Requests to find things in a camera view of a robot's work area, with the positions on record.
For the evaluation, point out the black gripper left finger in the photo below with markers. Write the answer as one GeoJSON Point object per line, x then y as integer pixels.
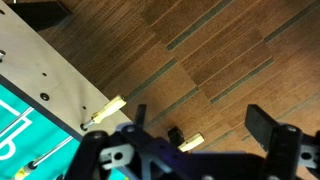
{"type": "Point", "coordinates": [140, 115]}

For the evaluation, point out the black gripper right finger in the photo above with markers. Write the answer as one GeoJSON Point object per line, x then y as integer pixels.
{"type": "Point", "coordinates": [260, 125]}

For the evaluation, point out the five yellow players rod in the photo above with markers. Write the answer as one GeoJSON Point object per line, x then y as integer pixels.
{"type": "Point", "coordinates": [191, 141]}

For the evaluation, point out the three yellow players rod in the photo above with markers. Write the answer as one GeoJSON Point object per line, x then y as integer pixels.
{"type": "Point", "coordinates": [108, 110]}

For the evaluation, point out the wooden foosball table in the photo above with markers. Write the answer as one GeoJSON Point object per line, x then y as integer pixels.
{"type": "Point", "coordinates": [33, 66]}

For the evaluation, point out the two black players rod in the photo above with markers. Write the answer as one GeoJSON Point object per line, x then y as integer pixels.
{"type": "Point", "coordinates": [16, 120]}

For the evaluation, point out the black goalkeeper rod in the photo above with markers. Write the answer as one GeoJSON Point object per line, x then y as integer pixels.
{"type": "Point", "coordinates": [1, 55]}

